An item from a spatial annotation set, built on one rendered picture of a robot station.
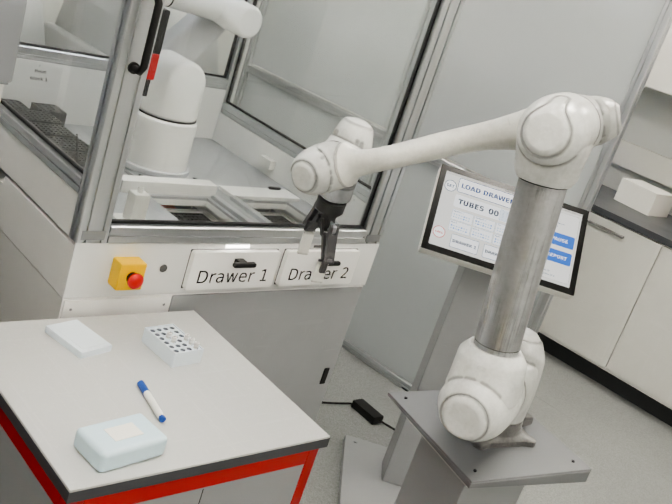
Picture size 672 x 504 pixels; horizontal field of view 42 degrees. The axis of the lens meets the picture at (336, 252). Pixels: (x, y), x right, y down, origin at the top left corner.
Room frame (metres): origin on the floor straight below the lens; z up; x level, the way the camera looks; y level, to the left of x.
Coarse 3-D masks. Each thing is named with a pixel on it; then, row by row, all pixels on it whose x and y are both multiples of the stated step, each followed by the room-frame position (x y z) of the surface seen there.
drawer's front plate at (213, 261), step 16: (192, 256) 2.07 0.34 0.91; (208, 256) 2.10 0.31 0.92; (224, 256) 2.14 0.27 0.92; (240, 256) 2.18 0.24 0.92; (256, 256) 2.22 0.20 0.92; (272, 256) 2.26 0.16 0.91; (192, 272) 2.08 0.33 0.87; (208, 272) 2.11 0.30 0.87; (224, 272) 2.15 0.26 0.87; (240, 272) 2.19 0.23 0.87; (256, 272) 2.23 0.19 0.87; (272, 272) 2.27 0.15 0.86; (192, 288) 2.09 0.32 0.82; (208, 288) 2.12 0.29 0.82; (224, 288) 2.16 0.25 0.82
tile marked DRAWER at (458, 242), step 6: (456, 234) 2.71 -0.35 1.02; (450, 240) 2.69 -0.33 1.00; (456, 240) 2.69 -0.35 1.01; (462, 240) 2.70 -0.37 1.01; (468, 240) 2.70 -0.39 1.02; (474, 240) 2.71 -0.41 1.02; (450, 246) 2.68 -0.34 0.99; (456, 246) 2.68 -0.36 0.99; (462, 246) 2.69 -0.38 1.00; (468, 246) 2.69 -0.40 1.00; (474, 246) 2.70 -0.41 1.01; (468, 252) 2.68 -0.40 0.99; (474, 252) 2.68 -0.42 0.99
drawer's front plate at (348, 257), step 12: (288, 252) 2.30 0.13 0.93; (312, 252) 2.37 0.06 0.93; (336, 252) 2.44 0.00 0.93; (348, 252) 2.47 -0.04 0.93; (288, 264) 2.31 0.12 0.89; (300, 264) 2.34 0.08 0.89; (312, 264) 2.38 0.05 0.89; (348, 264) 2.49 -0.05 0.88; (288, 276) 2.32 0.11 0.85; (336, 276) 2.46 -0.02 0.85; (348, 276) 2.50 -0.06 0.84
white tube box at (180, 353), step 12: (168, 324) 1.90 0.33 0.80; (144, 336) 1.84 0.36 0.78; (156, 336) 1.82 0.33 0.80; (180, 336) 1.87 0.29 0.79; (156, 348) 1.81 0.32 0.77; (168, 348) 1.78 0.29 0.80; (180, 348) 1.81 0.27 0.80; (192, 348) 1.82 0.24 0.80; (168, 360) 1.78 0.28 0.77; (180, 360) 1.78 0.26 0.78; (192, 360) 1.81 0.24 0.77
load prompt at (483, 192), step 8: (464, 184) 2.82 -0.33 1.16; (472, 184) 2.83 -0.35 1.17; (480, 184) 2.84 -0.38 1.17; (464, 192) 2.80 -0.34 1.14; (472, 192) 2.81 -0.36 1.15; (480, 192) 2.82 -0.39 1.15; (488, 192) 2.83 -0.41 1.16; (496, 192) 2.83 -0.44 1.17; (504, 192) 2.84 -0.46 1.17; (488, 200) 2.81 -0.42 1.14; (496, 200) 2.82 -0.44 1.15; (504, 200) 2.82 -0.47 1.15
